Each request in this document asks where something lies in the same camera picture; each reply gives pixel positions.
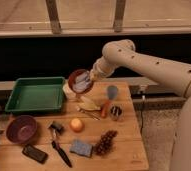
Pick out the round metal tin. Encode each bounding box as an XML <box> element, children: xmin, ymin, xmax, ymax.
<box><xmin>110</xmin><ymin>106</ymin><xmax>122</xmax><ymax>121</ymax></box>

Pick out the bunch of dark grapes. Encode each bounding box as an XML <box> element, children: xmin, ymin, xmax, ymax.
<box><xmin>93</xmin><ymin>130</ymin><xmax>118</xmax><ymax>155</ymax></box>

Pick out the small red bowl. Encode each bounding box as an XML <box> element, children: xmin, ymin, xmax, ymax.
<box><xmin>68</xmin><ymin>69</ymin><xmax>93</xmax><ymax>94</ymax></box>

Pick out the orange fruit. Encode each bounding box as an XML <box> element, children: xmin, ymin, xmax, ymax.
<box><xmin>70</xmin><ymin>118</ymin><xmax>84</xmax><ymax>132</ymax></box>

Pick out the metal fork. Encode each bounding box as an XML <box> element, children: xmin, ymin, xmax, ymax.
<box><xmin>77</xmin><ymin>107</ymin><xmax>100</xmax><ymax>120</ymax></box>

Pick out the black rectangular block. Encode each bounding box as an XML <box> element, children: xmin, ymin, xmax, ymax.
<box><xmin>22</xmin><ymin>144</ymin><xmax>48</xmax><ymax>164</ymax></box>

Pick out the white paper cup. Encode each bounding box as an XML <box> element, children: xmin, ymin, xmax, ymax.
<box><xmin>63</xmin><ymin>83</ymin><xmax>76</xmax><ymax>100</ymax></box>

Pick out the black toy brush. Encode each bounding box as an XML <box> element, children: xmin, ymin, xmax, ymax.
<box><xmin>50</xmin><ymin>121</ymin><xmax>64</xmax><ymax>134</ymax></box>

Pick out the purple bowl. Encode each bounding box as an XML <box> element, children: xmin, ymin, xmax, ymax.
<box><xmin>6</xmin><ymin>115</ymin><xmax>38</xmax><ymax>144</ymax></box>

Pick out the black handled knife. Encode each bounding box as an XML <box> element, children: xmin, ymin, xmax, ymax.
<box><xmin>51</xmin><ymin>129</ymin><xmax>72</xmax><ymax>168</ymax></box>

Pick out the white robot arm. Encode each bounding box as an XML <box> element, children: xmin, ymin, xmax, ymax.
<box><xmin>90</xmin><ymin>39</ymin><xmax>191</xmax><ymax>171</ymax></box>

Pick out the blue sponge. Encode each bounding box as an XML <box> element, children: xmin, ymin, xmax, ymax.
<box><xmin>70</xmin><ymin>139</ymin><xmax>93</xmax><ymax>157</ymax></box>

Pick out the blue plastic cup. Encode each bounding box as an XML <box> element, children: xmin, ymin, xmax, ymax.
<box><xmin>107</xmin><ymin>85</ymin><xmax>118</xmax><ymax>100</ymax></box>

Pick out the green plastic tray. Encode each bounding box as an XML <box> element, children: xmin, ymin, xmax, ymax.
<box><xmin>5</xmin><ymin>77</ymin><xmax>65</xmax><ymax>114</ymax></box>

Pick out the orange carrot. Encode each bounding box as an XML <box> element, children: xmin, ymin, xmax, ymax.
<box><xmin>101</xmin><ymin>100</ymin><xmax>111</xmax><ymax>118</ymax></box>

